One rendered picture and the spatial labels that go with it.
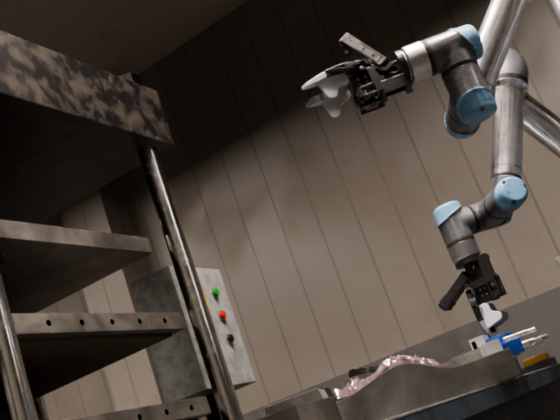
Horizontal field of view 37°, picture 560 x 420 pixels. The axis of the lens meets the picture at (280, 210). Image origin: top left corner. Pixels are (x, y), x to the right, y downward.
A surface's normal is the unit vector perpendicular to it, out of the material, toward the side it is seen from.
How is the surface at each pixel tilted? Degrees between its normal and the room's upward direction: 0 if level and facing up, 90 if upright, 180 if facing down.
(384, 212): 90
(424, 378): 90
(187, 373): 90
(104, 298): 90
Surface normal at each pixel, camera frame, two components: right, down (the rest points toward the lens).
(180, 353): -0.46, -0.11
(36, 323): 0.83, -0.41
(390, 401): -0.20, -0.22
